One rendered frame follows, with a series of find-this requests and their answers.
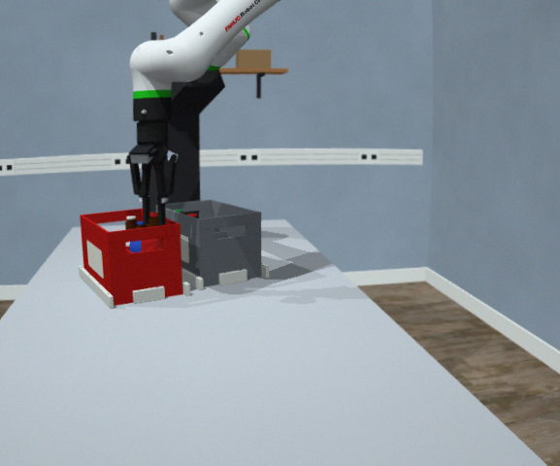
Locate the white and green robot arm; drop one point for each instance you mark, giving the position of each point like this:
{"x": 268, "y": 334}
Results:
{"x": 204, "y": 46}

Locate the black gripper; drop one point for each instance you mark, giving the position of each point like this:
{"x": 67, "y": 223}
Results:
{"x": 154, "y": 133}

